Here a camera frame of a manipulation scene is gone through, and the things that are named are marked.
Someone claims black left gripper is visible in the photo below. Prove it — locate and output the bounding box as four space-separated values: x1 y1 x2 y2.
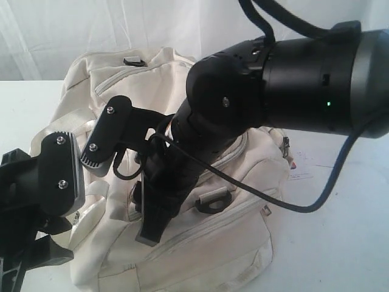
1 149 73 291

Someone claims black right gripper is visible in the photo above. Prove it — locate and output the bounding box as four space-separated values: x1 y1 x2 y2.
133 118 213 245

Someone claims cream white duffel bag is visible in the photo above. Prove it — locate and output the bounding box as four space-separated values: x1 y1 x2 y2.
30 47 273 291

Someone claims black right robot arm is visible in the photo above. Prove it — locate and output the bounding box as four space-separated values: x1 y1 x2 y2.
134 22 388 246

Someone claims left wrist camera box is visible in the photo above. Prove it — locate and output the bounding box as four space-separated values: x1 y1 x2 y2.
38 131 85 217

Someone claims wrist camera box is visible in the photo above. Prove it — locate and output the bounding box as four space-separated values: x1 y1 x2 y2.
81 96 133 178
38 131 85 217

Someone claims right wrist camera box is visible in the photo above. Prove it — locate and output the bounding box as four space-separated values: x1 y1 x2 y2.
81 96 133 178

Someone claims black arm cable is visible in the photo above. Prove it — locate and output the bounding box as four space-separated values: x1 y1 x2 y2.
145 0 389 213

